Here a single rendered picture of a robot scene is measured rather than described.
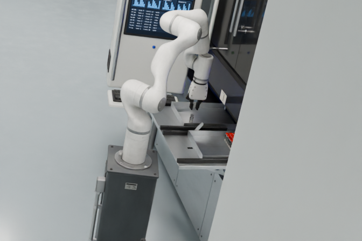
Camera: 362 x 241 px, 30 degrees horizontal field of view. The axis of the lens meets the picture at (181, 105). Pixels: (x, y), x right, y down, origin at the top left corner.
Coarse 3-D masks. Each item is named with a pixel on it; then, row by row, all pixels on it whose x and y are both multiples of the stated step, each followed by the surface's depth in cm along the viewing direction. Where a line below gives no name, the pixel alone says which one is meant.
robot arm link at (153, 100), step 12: (180, 24) 327; (192, 24) 325; (180, 36) 325; (192, 36) 324; (168, 48) 325; (180, 48) 327; (156, 60) 325; (168, 60) 325; (156, 72) 323; (168, 72) 327; (156, 84) 321; (144, 96) 320; (156, 96) 319; (144, 108) 322; (156, 108) 320
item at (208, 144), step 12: (192, 132) 372; (204, 132) 374; (216, 132) 376; (228, 132) 379; (192, 144) 364; (204, 144) 366; (216, 144) 369; (204, 156) 349; (216, 156) 352; (228, 156) 354
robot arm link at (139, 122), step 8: (128, 80) 328; (136, 80) 328; (128, 88) 324; (136, 88) 323; (144, 88) 322; (128, 96) 324; (136, 96) 322; (128, 104) 327; (136, 104) 324; (128, 112) 327; (136, 112) 329; (144, 112) 333; (128, 120) 330; (136, 120) 327; (144, 120) 328; (128, 128) 331; (136, 128) 328; (144, 128) 328
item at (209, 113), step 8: (176, 104) 401; (184, 104) 402; (200, 104) 405; (208, 104) 407; (216, 104) 409; (176, 112) 390; (184, 112) 396; (192, 112) 398; (200, 112) 400; (208, 112) 402; (216, 112) 404; (224, 112) 406; (184, 120) 387; (200, 120) 391; (208, 120) 393; (216, 120) 394; (224, 120) 396; (232, 120) 398; (232, 128) 388
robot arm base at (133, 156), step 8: (128, 136) 332; (136, 136) 330; (144, 136) 331; (128, 144) 333; (136, 144) 332; (144, 144) 334; (120, 152) 339; (128, 152) 335; (136, 152) 334; (144, 152) 337; (120, 160) 338; (128, 160) 336; (136, 160) 336; (144, 160) 340; (128, 168) 334; (136, 168) 334; (144, 168) 336
